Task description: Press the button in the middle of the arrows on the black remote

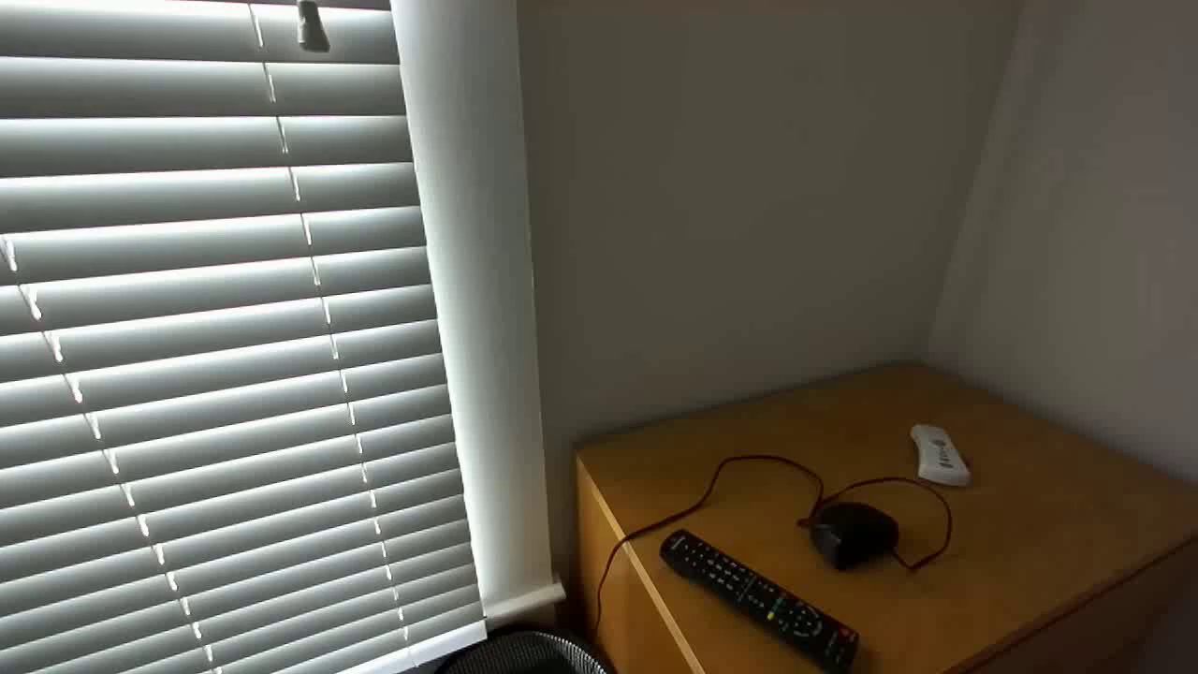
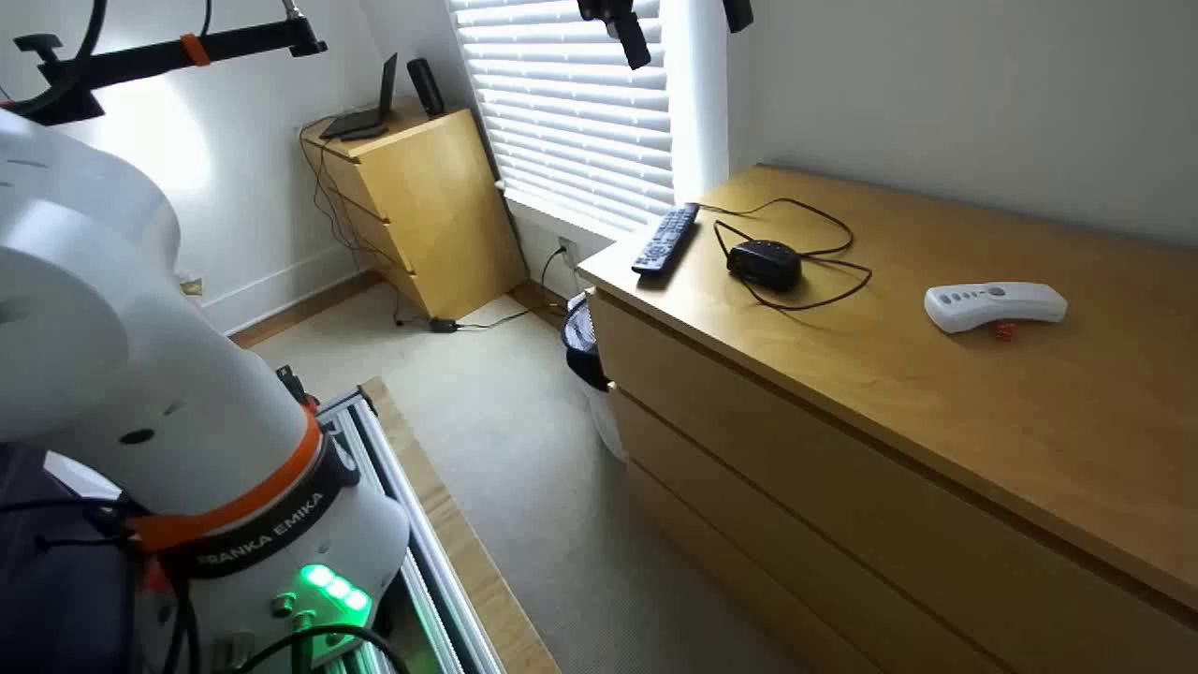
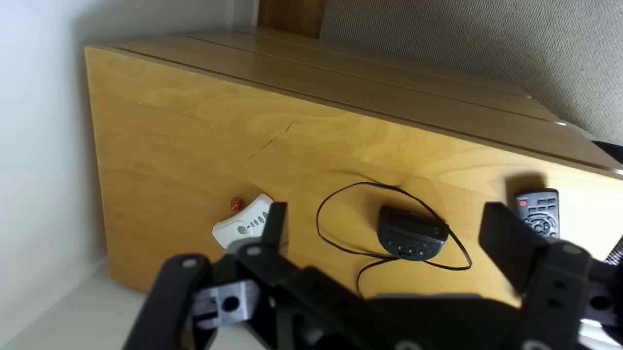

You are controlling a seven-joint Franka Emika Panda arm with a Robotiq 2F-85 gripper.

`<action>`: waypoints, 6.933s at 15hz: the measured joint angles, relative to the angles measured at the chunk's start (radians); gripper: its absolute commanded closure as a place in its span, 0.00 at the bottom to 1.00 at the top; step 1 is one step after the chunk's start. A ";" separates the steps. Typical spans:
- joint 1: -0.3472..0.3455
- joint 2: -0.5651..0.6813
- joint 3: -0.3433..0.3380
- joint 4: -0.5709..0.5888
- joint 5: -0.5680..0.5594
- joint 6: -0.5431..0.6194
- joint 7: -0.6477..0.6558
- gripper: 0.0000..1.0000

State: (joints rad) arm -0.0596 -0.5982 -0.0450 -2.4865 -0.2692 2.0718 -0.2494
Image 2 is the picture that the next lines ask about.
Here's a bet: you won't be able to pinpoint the black TV remote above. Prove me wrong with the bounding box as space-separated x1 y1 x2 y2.
630 197 705 280

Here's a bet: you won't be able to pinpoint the white remote control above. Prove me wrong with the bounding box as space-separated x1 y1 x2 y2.
922 275 1069 335

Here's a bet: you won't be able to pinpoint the white window blinds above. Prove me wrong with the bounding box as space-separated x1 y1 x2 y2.
444 0 679 239

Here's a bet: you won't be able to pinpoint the black upright speaker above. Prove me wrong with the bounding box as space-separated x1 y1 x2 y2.
403 56 449 123

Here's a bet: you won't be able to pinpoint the black lamp base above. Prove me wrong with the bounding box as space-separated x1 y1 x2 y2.
726 234 804 294

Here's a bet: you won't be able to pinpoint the small wooden cabinet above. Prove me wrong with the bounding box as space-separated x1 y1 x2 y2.
296 106 530 324

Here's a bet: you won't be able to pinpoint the black open laptop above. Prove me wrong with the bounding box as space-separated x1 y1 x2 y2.
318 48 403 144

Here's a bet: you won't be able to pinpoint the black waste bin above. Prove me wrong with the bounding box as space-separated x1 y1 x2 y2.
557 289 613 394

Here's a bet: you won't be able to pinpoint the large wooden dresser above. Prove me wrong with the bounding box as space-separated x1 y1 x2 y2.
577 163 1198 674

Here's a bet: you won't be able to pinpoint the wooden base board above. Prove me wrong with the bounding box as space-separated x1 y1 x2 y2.
359 374 564 674

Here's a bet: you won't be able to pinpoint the dark fabric bag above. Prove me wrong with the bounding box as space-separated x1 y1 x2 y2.
0 440 141 674

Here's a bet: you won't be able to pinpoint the black adapter cable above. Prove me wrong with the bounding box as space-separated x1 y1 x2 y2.
695 195 877 314

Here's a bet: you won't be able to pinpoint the black camera boom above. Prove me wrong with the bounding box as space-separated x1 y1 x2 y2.
0 13 331 126

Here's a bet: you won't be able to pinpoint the aluminium frame rail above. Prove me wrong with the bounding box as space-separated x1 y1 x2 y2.
316 384 510 674

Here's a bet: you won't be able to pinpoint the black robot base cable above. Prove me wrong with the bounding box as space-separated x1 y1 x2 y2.
230 619 417 674

